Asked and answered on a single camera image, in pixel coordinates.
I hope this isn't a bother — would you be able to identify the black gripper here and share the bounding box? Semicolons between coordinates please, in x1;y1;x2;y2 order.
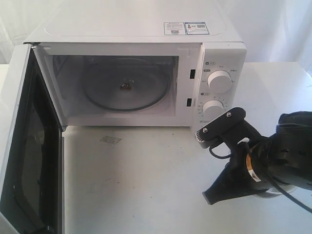
202;121;270;205

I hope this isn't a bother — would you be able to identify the white microwave door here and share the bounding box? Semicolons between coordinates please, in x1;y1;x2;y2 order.
0;44;64;234

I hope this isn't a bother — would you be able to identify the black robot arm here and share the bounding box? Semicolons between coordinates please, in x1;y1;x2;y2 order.
195;107;312;205

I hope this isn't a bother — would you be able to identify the glass microwave turntable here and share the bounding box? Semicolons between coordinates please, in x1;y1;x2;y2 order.
83;58;171;112

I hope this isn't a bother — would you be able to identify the white microwave oven body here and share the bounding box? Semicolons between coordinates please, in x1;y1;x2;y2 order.
25;0;247;130

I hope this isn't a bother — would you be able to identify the lower white control knob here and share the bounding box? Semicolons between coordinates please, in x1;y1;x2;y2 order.
202;100;224;120

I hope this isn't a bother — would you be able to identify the white control knob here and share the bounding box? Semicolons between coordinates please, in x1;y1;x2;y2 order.
202;100;224;120
207;70;232;94

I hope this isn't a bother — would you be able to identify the upper white control knob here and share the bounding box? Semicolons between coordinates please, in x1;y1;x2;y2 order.
207;70;232;94

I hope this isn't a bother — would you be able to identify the blue white warning sticker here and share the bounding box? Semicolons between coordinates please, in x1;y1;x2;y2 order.
163;22;210;36

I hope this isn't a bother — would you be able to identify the black camera cable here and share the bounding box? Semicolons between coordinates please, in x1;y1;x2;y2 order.
209;140;312;210

